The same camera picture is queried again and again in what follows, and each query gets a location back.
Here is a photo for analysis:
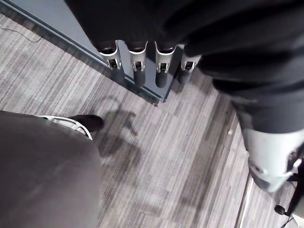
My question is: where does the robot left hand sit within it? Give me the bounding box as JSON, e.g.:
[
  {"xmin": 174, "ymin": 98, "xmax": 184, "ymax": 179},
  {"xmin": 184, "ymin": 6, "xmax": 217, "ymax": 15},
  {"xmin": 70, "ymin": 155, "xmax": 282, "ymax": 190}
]
[{"xmin": 63, "ymin": 0, "xmax": 304, "ymax": 193}]

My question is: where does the grey shelf base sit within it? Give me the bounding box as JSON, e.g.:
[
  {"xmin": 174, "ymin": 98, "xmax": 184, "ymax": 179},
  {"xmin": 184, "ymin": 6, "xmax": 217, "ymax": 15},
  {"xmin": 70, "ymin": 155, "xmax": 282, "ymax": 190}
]
[{"xmin": 0, "ymin": 0, "xmax": 186, "ymax": 107}]

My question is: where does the robot dark left foot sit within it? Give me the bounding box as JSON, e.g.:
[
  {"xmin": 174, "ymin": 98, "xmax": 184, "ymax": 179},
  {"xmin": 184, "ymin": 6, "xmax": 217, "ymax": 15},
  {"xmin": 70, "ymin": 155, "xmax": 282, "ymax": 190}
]
[{"xmin": 70, "ymin": 114, "xmax": 105, "ymax": 134}]

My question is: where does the black wheeled stand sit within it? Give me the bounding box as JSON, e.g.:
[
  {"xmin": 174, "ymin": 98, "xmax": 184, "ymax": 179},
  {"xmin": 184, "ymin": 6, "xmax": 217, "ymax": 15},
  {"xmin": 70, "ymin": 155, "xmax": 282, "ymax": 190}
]
[{"xmin": 274, "ymin": 172, "xmax": 304, "ymax": 217}]

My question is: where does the robot left leg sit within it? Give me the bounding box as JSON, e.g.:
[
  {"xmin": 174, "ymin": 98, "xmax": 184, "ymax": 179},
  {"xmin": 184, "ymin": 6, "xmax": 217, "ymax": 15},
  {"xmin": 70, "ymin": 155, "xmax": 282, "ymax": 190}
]
[{"xmin": 0, "ymin": 110, "xmax": 103, "ymax": 228}]

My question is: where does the thin floor cable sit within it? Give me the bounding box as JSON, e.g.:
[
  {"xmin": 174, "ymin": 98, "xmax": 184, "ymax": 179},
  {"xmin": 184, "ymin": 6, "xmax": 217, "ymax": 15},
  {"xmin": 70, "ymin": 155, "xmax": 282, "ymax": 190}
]
[{"xmin": 0, "ymin": 26, "xmax": 42, "ymax": 44}]

